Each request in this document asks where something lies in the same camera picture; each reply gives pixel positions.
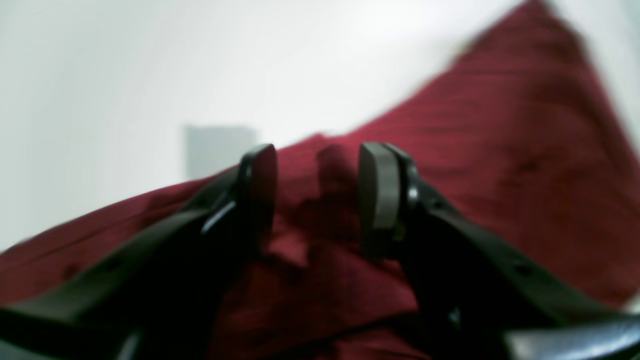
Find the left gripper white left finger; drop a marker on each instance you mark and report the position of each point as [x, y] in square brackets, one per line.
[157, 296]

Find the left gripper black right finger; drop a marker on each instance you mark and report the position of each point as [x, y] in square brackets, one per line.
[479, 297]

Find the dark red long-sleeve shirt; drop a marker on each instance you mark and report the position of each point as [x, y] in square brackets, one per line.
[518, 135]

